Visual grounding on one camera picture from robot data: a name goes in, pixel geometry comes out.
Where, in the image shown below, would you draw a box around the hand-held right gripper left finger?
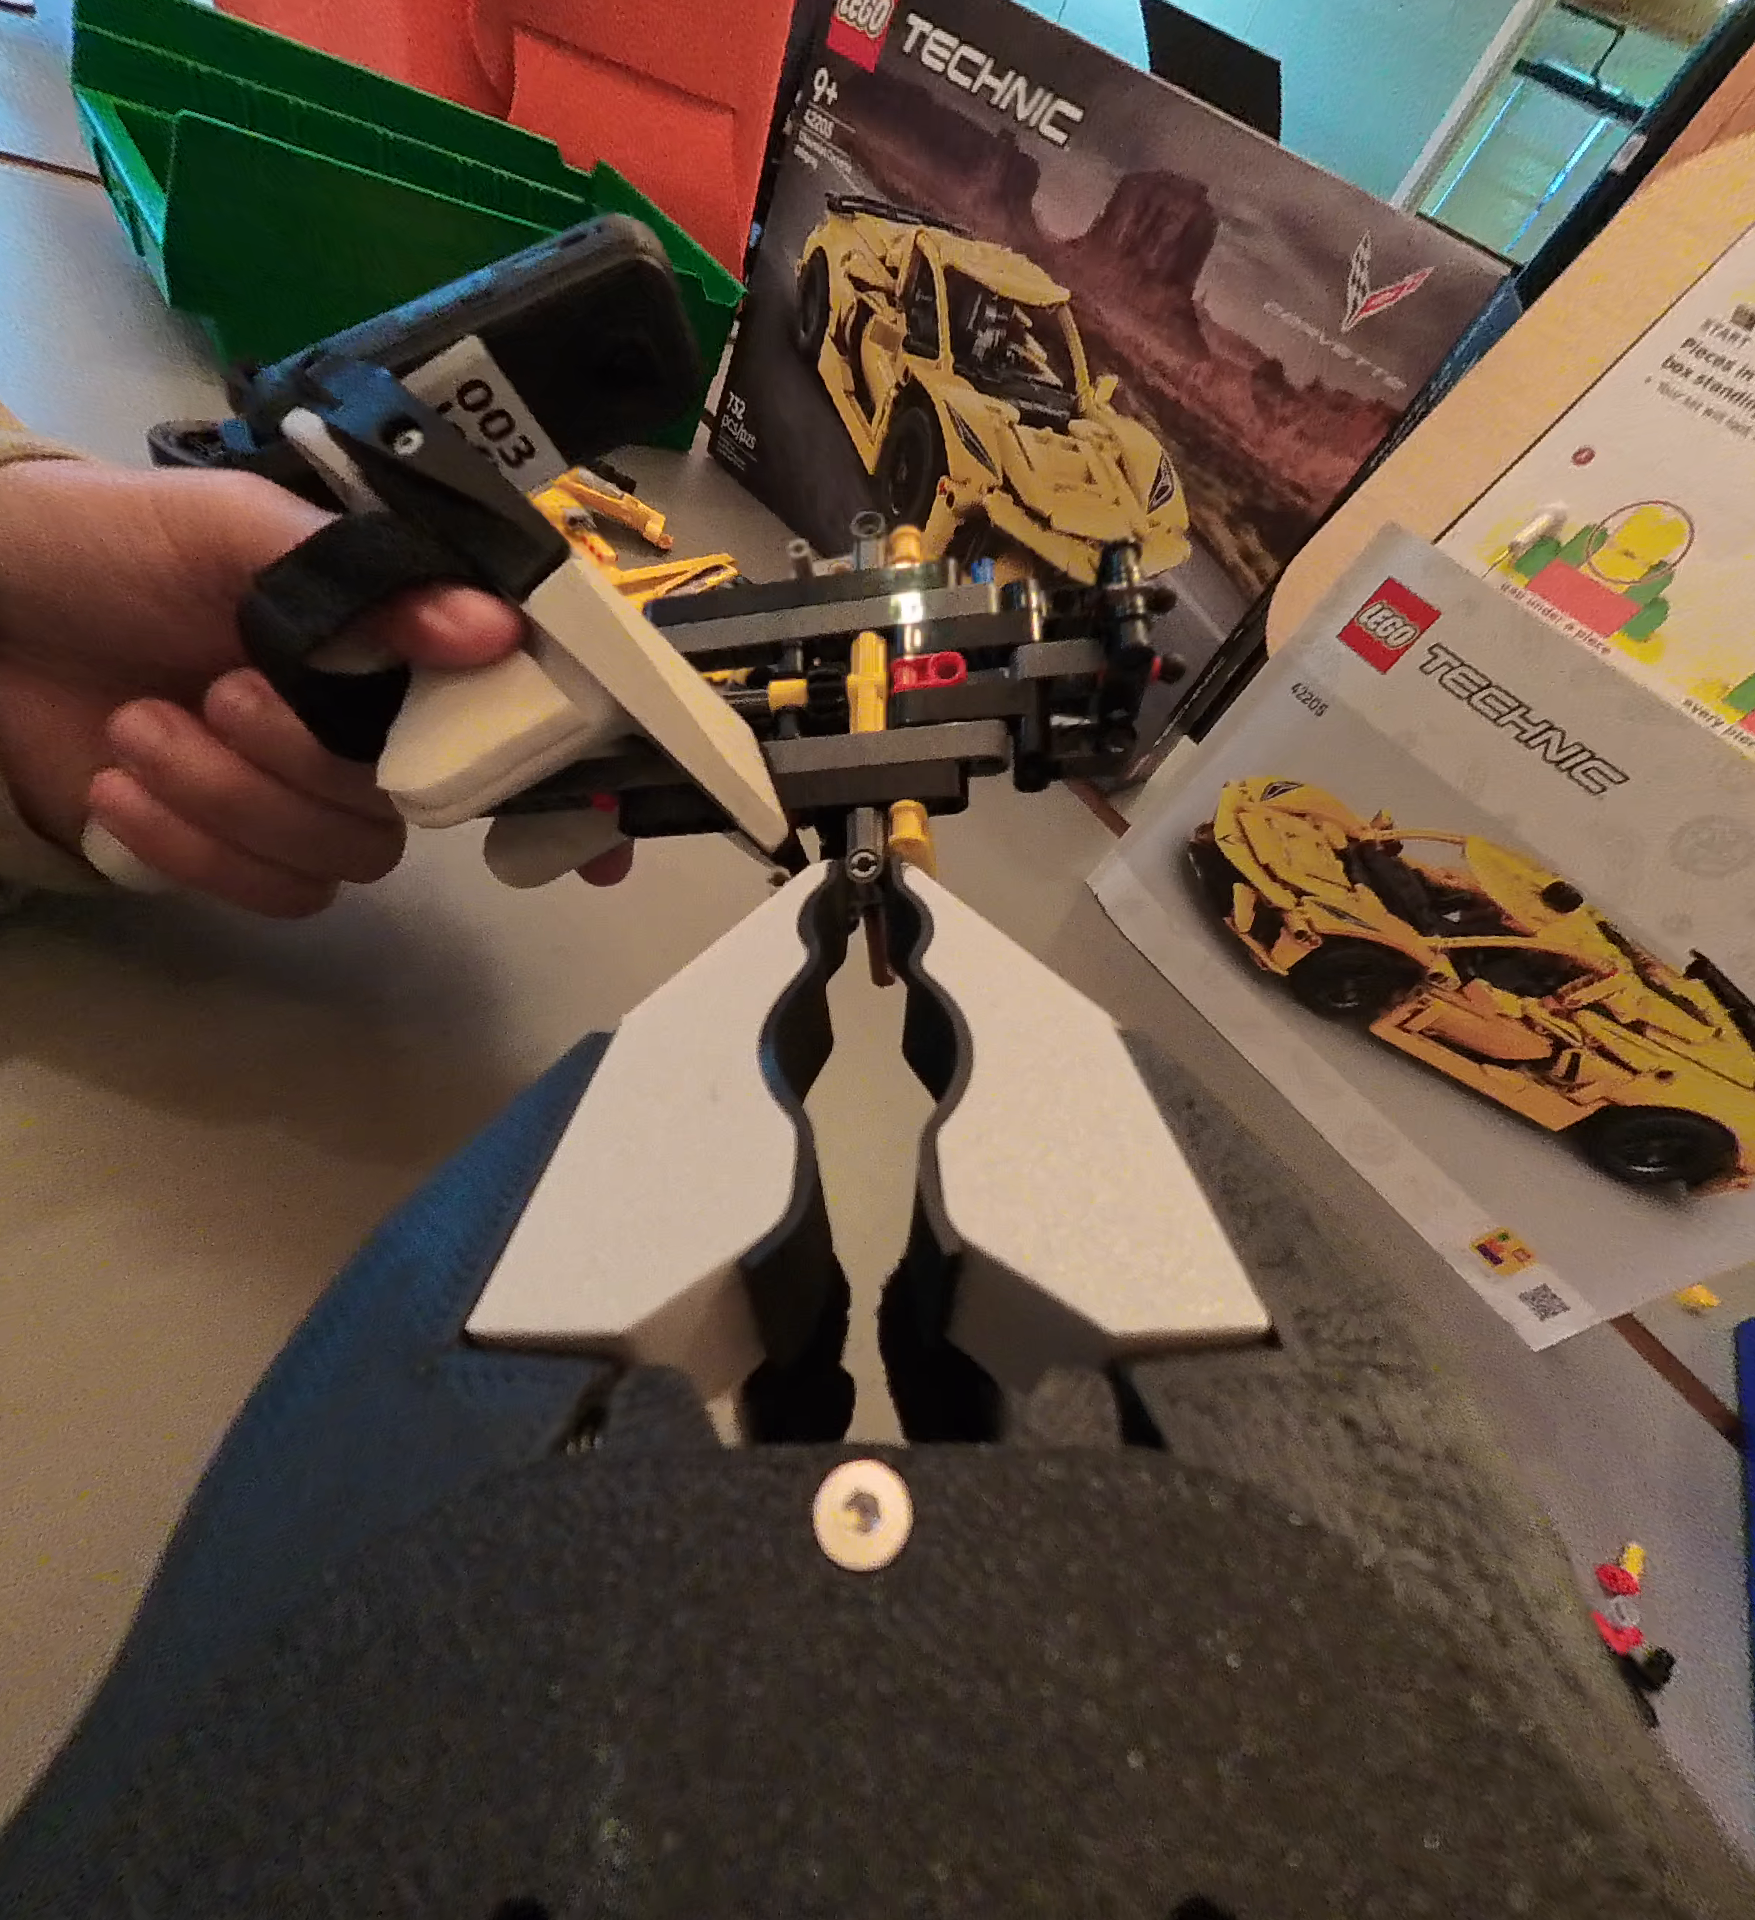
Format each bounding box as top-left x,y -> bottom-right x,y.
463,869 -> 835,1442

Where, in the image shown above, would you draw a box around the person's left hand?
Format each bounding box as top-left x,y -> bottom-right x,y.
0,454 -> 638,922

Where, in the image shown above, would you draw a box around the toy car box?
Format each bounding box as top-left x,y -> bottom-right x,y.
726,0 -> 1516,781

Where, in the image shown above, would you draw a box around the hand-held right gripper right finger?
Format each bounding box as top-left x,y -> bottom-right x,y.
905,868 -> 1276,1442

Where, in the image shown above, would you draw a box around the orange plastic carry case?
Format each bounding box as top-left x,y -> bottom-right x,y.
217,0 -> 796,279

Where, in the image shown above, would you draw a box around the printed instruction sheet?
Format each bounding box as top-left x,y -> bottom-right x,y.
1440,182 -> 1755,811

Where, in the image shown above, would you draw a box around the grey desk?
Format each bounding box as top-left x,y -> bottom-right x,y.
0,0 -> 1755,1893

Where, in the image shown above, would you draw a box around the green plastic bin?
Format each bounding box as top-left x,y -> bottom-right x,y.
72,0 -> 747,453

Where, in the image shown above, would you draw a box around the pile of yellow toy bricks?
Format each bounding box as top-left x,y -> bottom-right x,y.
532,464 -> 743,601

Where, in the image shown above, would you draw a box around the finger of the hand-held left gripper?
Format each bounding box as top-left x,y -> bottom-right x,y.
520,557 -> 798,861

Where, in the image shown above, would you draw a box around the small red toy bricks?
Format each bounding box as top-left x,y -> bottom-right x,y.
1588,1544 -> 1681,1730

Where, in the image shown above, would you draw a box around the grey instruction booklet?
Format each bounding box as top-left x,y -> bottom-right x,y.
1088,526 -> 1755,1352

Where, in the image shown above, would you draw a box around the toy brick chassis assembly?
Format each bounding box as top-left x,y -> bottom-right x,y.
638,510 -> 1183,992

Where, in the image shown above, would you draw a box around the black panel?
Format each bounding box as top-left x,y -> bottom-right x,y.
1139,0 -> 1284,144

